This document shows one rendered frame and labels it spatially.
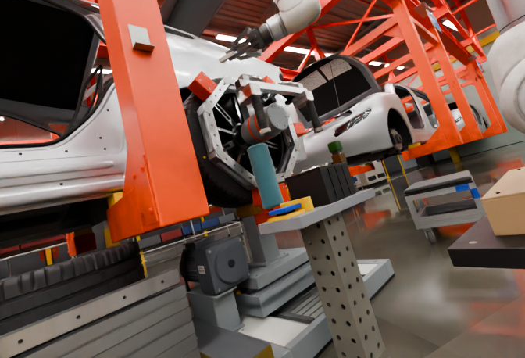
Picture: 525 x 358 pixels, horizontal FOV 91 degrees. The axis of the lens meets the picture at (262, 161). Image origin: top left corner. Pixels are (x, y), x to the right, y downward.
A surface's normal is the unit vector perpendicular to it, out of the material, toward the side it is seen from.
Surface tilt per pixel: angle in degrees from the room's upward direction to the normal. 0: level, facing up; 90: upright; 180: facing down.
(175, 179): 90
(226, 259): 90
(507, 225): 90
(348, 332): 90
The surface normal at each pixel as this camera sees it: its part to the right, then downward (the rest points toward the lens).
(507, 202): -0.79, 0.14
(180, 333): 0.63, -0.29
